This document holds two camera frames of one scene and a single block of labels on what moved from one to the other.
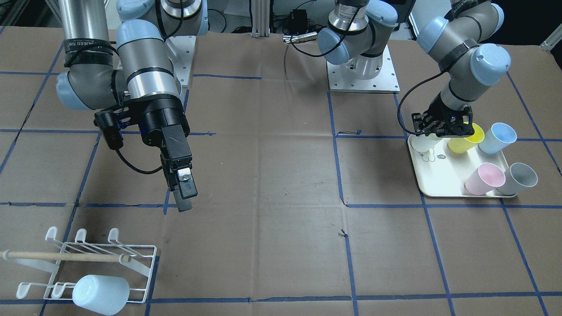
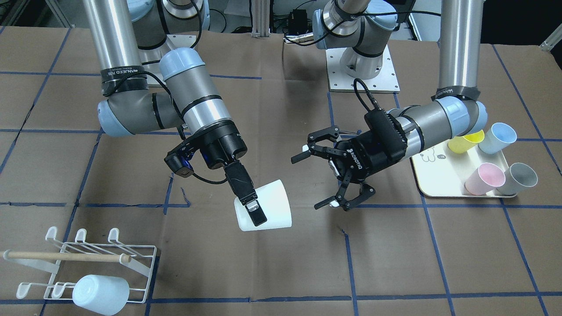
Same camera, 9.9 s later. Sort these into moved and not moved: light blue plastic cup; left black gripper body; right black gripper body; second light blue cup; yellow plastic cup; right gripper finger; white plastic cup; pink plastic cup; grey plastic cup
Moved: white plastic cup; right gripper finger; right black gripper body; left black gripper body
Not moved: second light blue cup; grey plastic cup; pink plastic cup; light blue plastic cup; yellow plastic cup
